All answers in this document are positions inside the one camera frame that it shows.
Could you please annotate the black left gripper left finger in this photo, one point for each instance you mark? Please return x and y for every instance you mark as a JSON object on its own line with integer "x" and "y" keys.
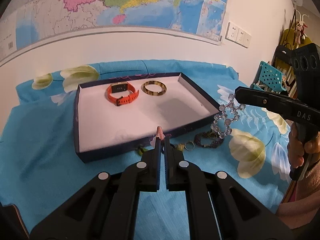
{"x": 142, "y": 176}

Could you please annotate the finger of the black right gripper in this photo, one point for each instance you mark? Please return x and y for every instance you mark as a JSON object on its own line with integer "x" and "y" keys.
{"x": 250, "y": 96}

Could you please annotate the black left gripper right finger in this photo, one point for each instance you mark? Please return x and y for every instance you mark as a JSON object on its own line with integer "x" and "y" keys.
{"x": 182, "y": 175}

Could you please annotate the orange smart watch band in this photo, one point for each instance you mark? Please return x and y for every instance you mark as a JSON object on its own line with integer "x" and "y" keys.
{"x": 121, "y": 93}

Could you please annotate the tortoiseshell bangle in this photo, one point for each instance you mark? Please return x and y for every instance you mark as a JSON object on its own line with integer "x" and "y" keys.
{"x": 154, "y": 88}

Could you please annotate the right forearm brown sleeve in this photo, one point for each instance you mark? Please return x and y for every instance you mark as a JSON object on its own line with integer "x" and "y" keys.
{"x": 304, "y": 208}

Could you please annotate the person's right hand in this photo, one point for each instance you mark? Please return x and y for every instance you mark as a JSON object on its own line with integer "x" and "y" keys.
{"x": 296, "y": 149}

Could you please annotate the teal perforated basket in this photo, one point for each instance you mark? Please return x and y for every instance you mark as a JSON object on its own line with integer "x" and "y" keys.
{"x": 269, "y": 79}

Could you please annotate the dark blue shallow box tray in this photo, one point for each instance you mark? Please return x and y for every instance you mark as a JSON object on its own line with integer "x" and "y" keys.
{"x": 102, "y": 129}

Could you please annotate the hanging bags and clothes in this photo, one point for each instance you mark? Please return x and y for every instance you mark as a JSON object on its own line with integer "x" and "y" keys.
{"x": 291, "y": 38}

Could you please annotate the blue floral bed sheet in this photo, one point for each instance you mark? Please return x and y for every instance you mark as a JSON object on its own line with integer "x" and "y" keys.
{"x": 242, "y": 153}

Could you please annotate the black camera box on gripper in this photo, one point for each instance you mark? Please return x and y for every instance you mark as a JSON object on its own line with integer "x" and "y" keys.
{"x": 306, "y": 67}

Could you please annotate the white wall socket panel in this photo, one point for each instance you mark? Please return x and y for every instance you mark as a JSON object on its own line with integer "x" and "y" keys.
{"x": 237, "y": 35}

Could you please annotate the colourful wall map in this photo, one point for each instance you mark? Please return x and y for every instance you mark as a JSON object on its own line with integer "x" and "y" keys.
{"x": 25, "y": 22}

